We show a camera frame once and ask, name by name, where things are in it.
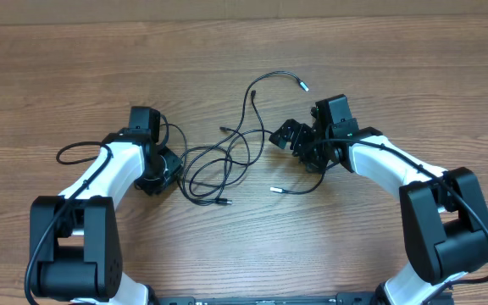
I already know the black USB-A cable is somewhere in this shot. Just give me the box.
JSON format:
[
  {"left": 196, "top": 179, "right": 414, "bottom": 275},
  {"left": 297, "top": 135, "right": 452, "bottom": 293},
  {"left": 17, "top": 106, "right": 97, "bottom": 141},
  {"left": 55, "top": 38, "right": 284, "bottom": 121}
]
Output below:
[{"left": 269, "top": 171, "right": 326, "bottom": 196}]

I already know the black cable silver plug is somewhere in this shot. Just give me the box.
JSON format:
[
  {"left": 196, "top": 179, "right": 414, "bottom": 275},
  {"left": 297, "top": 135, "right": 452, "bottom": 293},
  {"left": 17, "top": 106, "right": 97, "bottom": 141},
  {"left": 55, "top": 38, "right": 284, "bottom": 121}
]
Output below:
[{"left": 226, "top": 70, "right": 310, "bottom": 141}]

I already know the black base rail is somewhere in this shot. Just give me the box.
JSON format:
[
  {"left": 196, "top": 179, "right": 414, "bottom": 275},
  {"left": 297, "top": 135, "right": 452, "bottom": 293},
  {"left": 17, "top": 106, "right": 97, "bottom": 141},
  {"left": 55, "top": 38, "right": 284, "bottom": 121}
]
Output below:
[{"left": 149, "top": 292, "right": 389, "bottom": 305}]

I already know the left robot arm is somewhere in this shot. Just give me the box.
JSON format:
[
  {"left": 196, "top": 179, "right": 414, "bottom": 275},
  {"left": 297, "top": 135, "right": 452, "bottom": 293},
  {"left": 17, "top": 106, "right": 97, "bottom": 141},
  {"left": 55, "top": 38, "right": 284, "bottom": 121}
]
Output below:
[{"left": 24, "top": 106, "right": 182, "bottom": 304}]

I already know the black cable bundle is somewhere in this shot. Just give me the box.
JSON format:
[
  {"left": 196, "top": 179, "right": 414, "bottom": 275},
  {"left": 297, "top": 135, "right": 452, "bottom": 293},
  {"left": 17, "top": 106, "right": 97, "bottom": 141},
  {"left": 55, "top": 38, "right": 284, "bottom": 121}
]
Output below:
[{"left": 172, "top": 90, "right": 271, "bottom": 207}]

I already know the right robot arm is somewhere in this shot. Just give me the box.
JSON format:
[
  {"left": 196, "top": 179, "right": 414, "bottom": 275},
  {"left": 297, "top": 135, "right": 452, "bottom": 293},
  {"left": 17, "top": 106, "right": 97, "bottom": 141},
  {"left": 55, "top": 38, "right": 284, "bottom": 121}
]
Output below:
[{"left": 269, "top": 95, "right": 488, "bottom": 304}]

